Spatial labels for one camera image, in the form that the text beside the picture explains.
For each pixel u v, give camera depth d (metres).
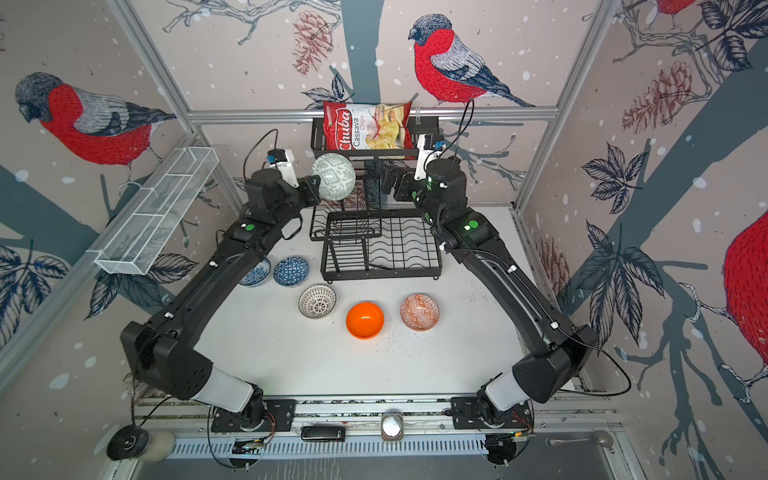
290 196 0.59
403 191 0.59
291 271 1.01
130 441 0.61
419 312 0.90
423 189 0.56
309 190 0.66
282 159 0.64
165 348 0.40
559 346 0.40
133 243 0.71
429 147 0.55
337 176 0.76
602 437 0.71
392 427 0.66
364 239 0.82
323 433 0.69
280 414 0.73
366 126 0.88
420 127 0.92
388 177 0.58
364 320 0.87
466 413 0.73
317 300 0.93
